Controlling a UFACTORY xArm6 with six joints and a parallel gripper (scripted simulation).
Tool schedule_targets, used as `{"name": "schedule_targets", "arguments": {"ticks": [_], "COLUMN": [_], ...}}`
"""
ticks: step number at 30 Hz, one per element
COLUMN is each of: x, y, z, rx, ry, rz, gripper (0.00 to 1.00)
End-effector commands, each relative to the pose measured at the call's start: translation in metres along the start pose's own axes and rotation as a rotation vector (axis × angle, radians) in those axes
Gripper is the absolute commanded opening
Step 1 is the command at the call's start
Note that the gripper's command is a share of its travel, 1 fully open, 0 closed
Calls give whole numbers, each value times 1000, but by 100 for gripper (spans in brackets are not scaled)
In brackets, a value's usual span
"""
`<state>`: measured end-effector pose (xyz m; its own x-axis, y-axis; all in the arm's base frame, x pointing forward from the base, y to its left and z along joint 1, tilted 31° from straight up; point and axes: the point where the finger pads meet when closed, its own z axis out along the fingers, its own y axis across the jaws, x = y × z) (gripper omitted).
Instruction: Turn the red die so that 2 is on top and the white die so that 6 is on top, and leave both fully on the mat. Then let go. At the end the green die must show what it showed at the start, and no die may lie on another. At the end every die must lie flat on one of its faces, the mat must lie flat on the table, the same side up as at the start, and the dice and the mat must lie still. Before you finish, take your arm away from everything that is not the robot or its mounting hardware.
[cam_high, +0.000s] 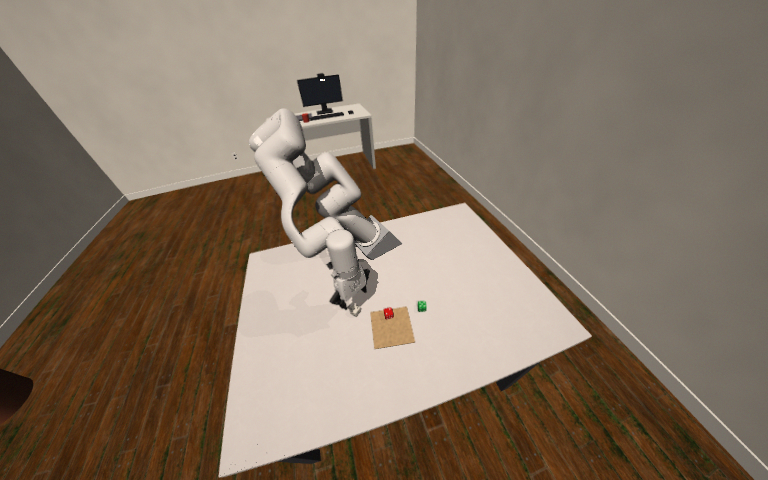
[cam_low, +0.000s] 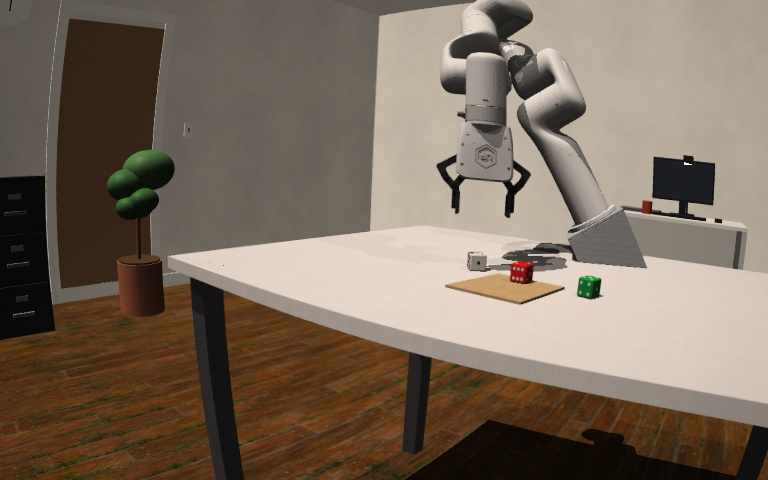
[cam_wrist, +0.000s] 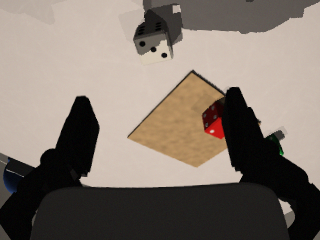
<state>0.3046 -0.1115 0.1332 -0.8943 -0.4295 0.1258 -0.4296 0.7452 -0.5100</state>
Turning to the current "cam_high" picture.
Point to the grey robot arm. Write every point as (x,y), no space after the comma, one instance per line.
(278,155)

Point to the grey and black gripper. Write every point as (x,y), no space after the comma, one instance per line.
(348,287)

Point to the tan mat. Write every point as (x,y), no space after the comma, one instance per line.
(391,332)

